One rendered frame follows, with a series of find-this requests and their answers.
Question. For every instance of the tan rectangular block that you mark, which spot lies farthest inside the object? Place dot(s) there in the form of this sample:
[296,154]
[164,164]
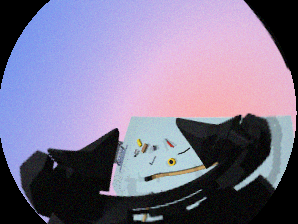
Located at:
[144,147]

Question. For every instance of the yellow ring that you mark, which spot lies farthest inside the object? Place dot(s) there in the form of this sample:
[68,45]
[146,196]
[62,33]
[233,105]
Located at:
[172,161]

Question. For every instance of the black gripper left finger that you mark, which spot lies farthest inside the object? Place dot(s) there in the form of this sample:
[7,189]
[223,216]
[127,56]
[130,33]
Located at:
[94,162]

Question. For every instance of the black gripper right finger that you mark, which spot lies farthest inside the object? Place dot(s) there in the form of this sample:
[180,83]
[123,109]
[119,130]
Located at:
[206,139]

